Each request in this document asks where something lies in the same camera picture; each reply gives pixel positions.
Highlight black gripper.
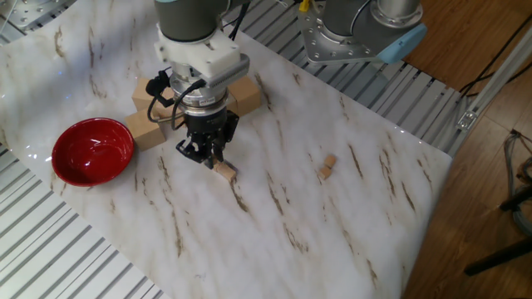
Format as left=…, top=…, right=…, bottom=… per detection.
left=175, top=108, right=241, bottom=169

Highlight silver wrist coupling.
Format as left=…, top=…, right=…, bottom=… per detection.
left=168, top=64, right=230, bottom=117

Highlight glossy marble pattern mat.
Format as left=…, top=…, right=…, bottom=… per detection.
left=0, top=0, right=454, bottom=299

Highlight red glossy bowl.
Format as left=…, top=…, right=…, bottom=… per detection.
left=51, top=117, right=135, bottom=188

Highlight black stand legs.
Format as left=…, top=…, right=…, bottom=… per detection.
left=463, top=182, right=532, bottom=277

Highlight black gripper cable bundle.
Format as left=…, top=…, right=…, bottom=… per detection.
left=145, top=0, right=251, bottom=132

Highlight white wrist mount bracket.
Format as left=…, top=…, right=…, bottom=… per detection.
left=154, top=24, right=252, bottom=91

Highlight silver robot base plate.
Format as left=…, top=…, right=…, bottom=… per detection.
left=297, top=0, right=387, bottom=66

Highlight silver perforated mount plate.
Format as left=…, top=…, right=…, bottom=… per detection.
left=0, top=0, right=80, bottom=32

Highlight thin black floor cables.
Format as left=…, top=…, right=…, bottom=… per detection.
left=458, top=12, right=532, bottom=99

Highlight aluminium frame post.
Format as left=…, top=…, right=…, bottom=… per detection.
left=446, top=24, right=532, bottom=158

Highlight grey cable bundle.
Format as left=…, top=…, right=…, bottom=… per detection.
left=501, top=128, right=532, bottom=238

